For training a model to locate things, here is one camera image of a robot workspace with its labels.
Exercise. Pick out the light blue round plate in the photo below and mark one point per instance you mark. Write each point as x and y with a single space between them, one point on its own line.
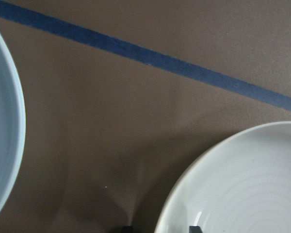
2 109

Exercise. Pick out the white round plate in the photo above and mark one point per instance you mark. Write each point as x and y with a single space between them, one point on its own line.
245 182

